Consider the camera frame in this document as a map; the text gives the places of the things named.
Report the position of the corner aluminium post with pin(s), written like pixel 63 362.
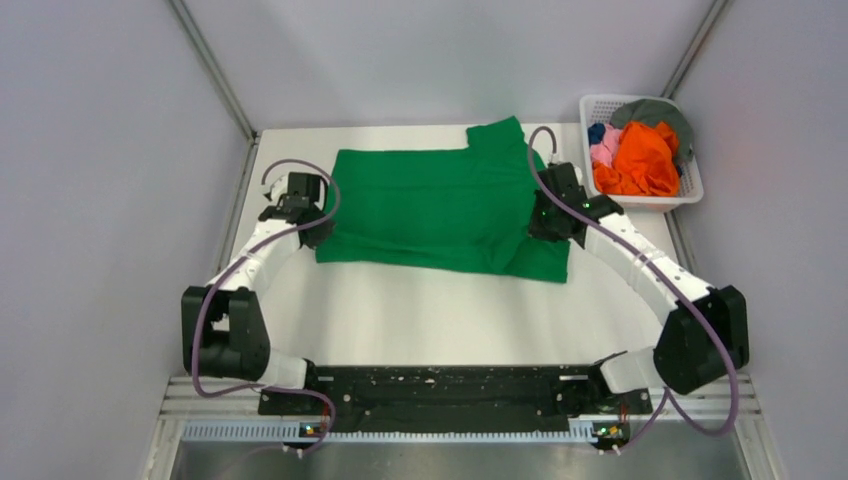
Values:
pixel 211 67
pixel 708 24

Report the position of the grey-green garment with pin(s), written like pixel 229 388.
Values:
pixel 651 112

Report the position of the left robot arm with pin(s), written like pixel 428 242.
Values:
pixel 224 328

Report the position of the green t-shirt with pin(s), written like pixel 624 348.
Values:
pixel 466 210

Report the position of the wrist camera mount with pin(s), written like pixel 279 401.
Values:
pixel 274 190
pixel 556 159

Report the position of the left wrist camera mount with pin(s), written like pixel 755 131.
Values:
pixel 274 190

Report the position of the right corner aluminium post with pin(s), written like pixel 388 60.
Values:
pixel 708 24

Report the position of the orange t-shirt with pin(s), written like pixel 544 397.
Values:
pixel 644 164

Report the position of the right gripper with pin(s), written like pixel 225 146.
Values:
pixel 535 228

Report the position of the dark blue garment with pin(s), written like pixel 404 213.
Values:
pixel 596 133

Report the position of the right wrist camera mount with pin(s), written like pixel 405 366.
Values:
pixel 556 159

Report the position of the white cable duct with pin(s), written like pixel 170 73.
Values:
pixel 294 432

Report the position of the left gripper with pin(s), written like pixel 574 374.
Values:
pixel 326 228

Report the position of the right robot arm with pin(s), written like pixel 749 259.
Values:
pixel 704 328

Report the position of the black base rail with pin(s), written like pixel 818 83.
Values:
pixel 455 399

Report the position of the pink garment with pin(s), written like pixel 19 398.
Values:
pixel 605 152

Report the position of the left corner aluminium post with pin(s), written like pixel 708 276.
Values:
pixel 211 67

